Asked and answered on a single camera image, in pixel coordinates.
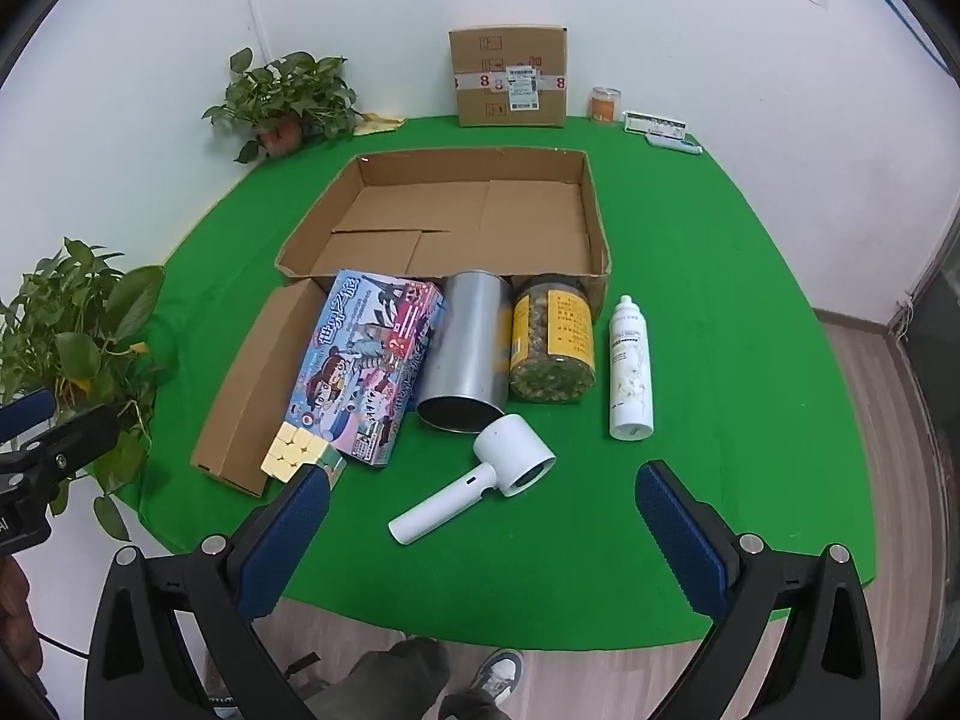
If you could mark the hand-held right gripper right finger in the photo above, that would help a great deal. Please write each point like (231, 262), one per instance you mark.
(682, 540)

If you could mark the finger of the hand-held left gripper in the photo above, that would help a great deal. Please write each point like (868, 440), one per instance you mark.
(26, 414)
(79, 436)

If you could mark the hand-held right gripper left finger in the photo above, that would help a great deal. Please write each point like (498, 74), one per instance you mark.
(289, 540)

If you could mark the white spray bottle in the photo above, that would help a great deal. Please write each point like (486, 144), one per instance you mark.
(630, 375)

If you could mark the yellow label plastic jar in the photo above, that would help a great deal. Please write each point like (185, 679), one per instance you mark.
(555, 337)

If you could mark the silver metal can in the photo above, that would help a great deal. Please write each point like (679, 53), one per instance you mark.
(465, 352)

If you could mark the shallow cardboard box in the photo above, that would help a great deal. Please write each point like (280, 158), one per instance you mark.
(465, 217)

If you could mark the person's left forearm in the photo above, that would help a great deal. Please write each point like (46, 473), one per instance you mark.
(13, 630)

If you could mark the pastel puzzle cube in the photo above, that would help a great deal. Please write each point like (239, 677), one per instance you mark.
(289, 454)

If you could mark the large leafy potted plant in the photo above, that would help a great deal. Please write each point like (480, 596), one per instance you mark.
(75, 322)

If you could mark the flat long cardboard box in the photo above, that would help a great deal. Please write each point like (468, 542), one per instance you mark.
(255, 382)

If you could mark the person's grey trouser leg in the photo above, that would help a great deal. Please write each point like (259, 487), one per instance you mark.
(390, 679)

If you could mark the white handheld lint remover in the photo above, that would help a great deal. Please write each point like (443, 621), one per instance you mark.
(510, 457)

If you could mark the colourful cartoon printed box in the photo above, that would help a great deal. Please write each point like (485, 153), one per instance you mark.
(367, 360)

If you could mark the green tablecloth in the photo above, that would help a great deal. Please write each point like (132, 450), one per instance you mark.
(712, 315)

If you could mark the grey white sneaker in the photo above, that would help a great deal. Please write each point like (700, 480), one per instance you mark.
(499, 675)

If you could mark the dark glass cabinet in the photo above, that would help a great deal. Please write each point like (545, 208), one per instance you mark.
(934, 360)

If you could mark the white toothpaste tube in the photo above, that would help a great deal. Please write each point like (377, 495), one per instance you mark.
(675, 146)

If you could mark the small potted plant brown pot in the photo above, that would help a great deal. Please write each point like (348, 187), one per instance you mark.
(281, 94)

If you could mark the yellow cloth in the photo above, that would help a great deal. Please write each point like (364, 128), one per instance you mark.
(375, 124)

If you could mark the small orange can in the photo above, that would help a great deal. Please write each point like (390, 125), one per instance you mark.
(606, 105)

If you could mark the taped closed cardboard box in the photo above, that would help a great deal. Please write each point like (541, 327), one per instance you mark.
(510, 52)

